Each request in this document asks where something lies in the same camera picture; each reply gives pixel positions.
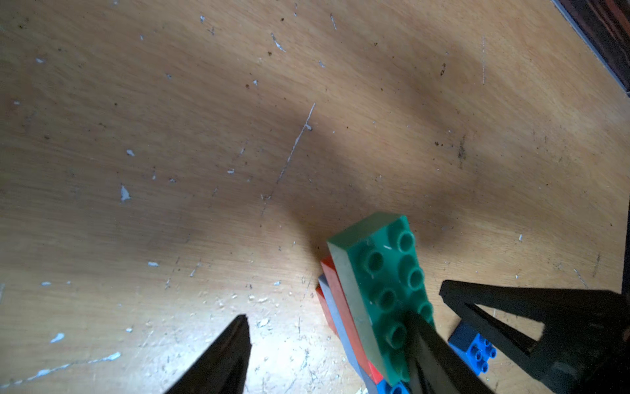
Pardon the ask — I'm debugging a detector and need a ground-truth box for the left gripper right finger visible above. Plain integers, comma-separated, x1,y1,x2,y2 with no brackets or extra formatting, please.
405,312,492,394

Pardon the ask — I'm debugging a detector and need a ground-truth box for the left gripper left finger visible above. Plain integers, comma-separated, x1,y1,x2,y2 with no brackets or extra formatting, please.
167,315,252,394

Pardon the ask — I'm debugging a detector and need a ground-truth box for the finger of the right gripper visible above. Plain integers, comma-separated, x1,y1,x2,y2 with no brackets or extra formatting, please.
440,280,629,393

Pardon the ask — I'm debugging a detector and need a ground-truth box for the blue small lego brick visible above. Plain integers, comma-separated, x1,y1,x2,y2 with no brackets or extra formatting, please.
448,321,497,376
377,380,410,394

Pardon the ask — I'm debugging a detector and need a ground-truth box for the cyan lego brick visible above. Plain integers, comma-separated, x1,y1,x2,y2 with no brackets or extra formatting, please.
318,274,377,393

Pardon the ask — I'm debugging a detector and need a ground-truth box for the small red lego brick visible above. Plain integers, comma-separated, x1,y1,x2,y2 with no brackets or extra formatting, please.
316,285,338,336

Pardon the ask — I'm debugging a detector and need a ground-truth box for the green long lego brick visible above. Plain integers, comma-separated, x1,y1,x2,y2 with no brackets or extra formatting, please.
327,212,434,386

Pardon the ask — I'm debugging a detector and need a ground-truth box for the red long lego brick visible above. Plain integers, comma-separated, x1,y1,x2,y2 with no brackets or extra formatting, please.
321,256,383,384

